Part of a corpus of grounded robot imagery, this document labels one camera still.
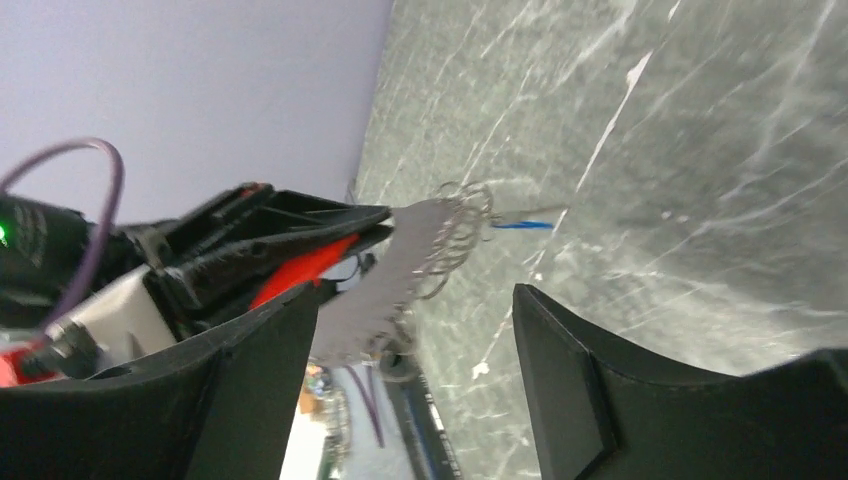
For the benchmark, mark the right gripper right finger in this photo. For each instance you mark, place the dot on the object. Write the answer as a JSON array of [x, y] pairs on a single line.
[[603, 407]]

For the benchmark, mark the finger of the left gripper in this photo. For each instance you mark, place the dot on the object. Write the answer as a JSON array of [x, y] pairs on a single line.
[[198, 283], [261, 214]]

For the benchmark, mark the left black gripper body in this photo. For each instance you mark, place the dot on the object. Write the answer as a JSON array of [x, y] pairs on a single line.
[[161, 243]]

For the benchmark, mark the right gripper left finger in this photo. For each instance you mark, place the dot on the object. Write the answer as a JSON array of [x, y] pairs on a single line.
[[219, 405]]

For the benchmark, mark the blue tagged key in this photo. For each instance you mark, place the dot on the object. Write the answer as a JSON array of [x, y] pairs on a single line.
[[526, 219]]

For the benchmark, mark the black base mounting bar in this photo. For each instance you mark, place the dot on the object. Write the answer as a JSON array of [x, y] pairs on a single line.
[[428, 447]]

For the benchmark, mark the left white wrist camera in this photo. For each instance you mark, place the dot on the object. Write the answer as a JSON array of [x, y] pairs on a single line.
[[118, 324]]

